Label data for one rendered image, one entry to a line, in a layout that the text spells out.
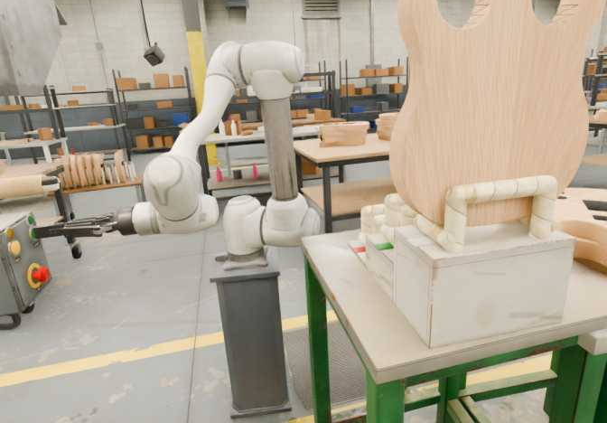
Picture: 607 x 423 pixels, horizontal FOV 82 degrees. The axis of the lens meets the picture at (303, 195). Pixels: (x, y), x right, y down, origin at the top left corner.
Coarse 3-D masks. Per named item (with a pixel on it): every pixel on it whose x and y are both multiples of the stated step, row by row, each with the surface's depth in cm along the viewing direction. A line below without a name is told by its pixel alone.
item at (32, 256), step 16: (0, 224) 81; (16, 224) 83; (0, 240) 76; (16, 240) 81; (32, 240) 87; (0, 256) 77; (16, 256) 81; (32, 256) 87; (0, 272) 77; (16, 272) 80; (32, 272) 86; (0, 288) 78; (16, 288) 80; (32, 288) 85; (0, 304) 79; (16, 304) 80; (16, 320) 85
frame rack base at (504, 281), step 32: (512, 224) 68; (416, 256) 62; (448, 256) 57; (480, 256) 58; (512, 256) 59; (544, 256) 60; (416, 288) 63; (448, 288) 58; (480, 288) 60; (512, 288) 61; (544, 288) 62; (416, 320) 64; (448, 320) 60; (480, 320) 61; (512, 320) 63; (544, 320) 64
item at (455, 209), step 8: (448, 200) 56; (456, 200) 55; (448, 208) 57; (456, 208) 56; (464, 208) 56; (448, 216) 57; (456, 216) 56; (464, 216) 56; (448, 224) 57; (456, 224) 57; (464, 224) 57; (456, 232) 57; (464, 232) 58; (456, 240) 57; (456, 248) 58
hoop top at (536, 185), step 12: (504, 180) 58; (516, 180) 58; (528, 180) 58; (540, 180) 58; (552, 180) 58; (456, 192) 55; (468, 192) 55; (480, 192) 56; (492, 192) 56; (504, 192) 56; (516, 192) 57; (528, 192) 57; (540, 192) 58
